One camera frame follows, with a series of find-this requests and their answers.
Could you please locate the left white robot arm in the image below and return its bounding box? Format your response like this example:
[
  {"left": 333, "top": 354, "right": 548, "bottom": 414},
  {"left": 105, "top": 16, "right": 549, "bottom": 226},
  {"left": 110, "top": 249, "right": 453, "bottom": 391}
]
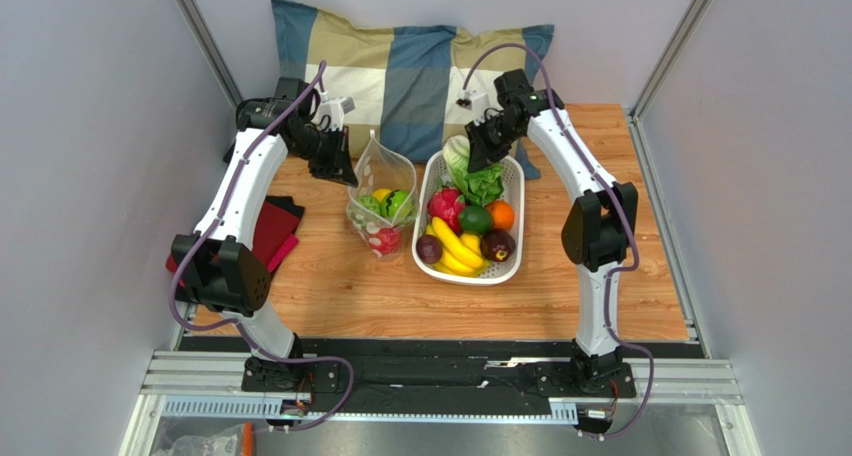
[{"left": 171, "top": 78, "right": 358, "bottom": 387}]

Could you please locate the dark red mangosteen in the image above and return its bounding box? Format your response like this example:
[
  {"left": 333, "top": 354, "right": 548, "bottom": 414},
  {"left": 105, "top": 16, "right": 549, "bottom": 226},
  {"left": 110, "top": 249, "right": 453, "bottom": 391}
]
[{"left": 479, "top": 229, "right": 517, "bottom": 262}]

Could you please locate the dark purple plum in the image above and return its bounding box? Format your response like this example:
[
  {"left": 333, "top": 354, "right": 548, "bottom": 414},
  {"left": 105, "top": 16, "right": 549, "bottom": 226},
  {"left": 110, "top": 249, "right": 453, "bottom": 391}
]
[{"left": 415, "top": 234, "right": 443, "bottom": 265}]

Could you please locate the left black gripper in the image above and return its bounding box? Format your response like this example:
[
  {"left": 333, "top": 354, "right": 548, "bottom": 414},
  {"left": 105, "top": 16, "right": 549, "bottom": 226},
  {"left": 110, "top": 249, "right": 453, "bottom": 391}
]
[{"left": 291, "top": 125, "right": 359, "bottom": 188}]

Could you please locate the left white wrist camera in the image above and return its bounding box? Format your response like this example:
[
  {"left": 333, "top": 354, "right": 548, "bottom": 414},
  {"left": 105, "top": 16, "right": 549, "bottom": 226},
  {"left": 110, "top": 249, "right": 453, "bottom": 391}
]
[{"left": 316, "top": 92, "right": 355, "bottom": 132}]

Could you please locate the clear dotted zip bag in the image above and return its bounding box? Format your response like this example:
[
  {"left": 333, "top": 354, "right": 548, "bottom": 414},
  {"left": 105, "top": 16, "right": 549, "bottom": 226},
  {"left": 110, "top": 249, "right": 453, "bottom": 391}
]
[{"left": 346, "top": 131, "right": 419, "bottom": 259}]

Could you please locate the green leafy lettuce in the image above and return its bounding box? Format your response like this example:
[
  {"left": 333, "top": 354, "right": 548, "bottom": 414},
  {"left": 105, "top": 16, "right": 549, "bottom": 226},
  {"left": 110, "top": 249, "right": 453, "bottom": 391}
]
[{"left": 442, "top": 135, "right": 504, "bottom": 206}]

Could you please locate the purple cable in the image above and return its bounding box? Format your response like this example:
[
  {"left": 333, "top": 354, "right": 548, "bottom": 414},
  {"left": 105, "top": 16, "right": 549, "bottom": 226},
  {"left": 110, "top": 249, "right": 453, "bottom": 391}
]
[
  {"left": 462, "top": 43, "right": 655, "bottom": 441},
  {"left": 166, "top": 60, "right": 356, "bottom": 433}
]

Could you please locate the crumpled plastic packet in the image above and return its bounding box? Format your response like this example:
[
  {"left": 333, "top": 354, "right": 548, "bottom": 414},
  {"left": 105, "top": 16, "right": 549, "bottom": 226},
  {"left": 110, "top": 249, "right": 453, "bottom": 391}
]
[{"left": 156, "top": 423, "right": 255, "bottom": 456}]

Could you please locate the red folded cloth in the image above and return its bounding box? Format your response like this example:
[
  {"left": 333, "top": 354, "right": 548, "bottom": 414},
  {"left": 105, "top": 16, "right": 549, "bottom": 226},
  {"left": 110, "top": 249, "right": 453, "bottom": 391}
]
[{"left": 166, "top": 194, "right": 306, "bottom": 280}]

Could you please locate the yellow banana bunch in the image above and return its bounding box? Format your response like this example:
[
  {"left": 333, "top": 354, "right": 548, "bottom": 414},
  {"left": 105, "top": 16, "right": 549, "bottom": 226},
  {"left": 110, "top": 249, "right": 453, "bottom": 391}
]
[{"left": 426, "top": 217, "right": 489, "bottom": 278}]

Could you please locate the checked blue beige pillow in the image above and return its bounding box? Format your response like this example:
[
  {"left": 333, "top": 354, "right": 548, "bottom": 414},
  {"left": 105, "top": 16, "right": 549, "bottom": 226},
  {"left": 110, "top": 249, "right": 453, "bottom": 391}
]
[{"left": 271, "top": 0, "right": 555, "bottom": 163}]

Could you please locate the yellow lemon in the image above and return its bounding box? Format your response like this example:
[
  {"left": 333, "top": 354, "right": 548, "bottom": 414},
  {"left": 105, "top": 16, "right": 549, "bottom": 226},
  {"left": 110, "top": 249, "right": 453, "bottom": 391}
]
[{"left": 372, "top": 188, "right": 393, "bottom": 203}]

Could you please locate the black mounting base plate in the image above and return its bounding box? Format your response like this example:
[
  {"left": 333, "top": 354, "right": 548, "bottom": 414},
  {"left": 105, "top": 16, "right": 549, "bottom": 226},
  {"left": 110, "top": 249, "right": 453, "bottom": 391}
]
[{"left": 179, "top": 335, "right": 707, "bottom": 417}]

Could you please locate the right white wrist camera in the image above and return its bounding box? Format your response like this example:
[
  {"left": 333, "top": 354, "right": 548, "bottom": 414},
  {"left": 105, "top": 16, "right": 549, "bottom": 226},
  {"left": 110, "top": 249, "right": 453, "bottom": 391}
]
[{"left": 456, "top": 88, "right": 491, "bottom": 120}]

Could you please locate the green bumpy fruit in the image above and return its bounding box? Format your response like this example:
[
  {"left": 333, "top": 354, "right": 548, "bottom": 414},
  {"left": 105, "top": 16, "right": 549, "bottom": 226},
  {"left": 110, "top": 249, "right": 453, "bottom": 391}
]
[{"left": 356, "top": 194, "right": 382, "bottom": 216}]

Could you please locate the aluminium rail frame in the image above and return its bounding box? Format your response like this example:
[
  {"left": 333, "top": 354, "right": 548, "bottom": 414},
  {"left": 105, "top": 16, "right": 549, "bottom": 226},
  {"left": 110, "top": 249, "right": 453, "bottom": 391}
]
[{"left": 116, "top": 312, "right": 763, "bottom": 456}]

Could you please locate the red apple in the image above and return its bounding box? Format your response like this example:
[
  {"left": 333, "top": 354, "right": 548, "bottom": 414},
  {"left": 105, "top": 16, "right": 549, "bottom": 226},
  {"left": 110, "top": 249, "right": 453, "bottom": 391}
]
[{"left": 367, "top": 228, "right": 401, "bottom": 257}]

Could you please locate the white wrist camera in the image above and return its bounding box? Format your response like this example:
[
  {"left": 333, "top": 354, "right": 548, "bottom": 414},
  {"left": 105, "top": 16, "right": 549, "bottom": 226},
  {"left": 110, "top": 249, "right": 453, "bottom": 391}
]
[
  {"left": 316, "top": 92, "right": 355, "bottom": 132},
  {"left": 456, "top": 88, "right": 491, "bottom": 120}
]

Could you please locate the pink dragon fruit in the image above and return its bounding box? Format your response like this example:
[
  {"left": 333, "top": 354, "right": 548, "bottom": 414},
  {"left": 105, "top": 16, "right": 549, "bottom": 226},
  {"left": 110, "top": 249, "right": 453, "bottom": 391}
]
[{"left": 427, "top": 186, "right": 467, "bottom": 225}]

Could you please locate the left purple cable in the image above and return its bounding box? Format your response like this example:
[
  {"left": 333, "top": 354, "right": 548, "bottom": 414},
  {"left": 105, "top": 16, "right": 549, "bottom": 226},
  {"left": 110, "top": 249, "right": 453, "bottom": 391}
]
[{"left": 166, "top": 60, "right": 356, "bottom": 433}]

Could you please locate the small green watermelon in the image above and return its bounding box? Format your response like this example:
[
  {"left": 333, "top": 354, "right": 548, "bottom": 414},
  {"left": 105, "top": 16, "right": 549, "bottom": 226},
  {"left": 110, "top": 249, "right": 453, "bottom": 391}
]
[{"left": 381, "top": 189, "right": 415, "bottom": 221}]

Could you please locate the white plastic fruit basket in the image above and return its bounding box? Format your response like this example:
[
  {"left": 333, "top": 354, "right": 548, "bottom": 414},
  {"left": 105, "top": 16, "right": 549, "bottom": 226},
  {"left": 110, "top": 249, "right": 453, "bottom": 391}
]
[{"left": 410, "top": 151, "right": 526, "bottom": 286}]

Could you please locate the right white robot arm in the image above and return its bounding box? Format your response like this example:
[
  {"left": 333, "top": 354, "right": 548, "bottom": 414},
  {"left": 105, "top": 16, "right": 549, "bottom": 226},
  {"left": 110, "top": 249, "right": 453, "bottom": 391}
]
[{"left": 457, "top": 69, "right": 638, "bottom": 381}]

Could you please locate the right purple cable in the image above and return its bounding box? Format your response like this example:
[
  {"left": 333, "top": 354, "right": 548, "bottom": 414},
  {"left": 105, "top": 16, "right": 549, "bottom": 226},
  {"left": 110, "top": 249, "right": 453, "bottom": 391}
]
[{"left": 462, "top": 43, "right": 655, "bottom": 441}]

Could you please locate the green avocado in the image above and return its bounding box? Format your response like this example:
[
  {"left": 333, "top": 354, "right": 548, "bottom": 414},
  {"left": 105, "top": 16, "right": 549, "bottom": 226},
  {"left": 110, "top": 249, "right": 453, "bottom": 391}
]
[{"left": 458, "top": 204, "right": 493, "bottom": 235}]

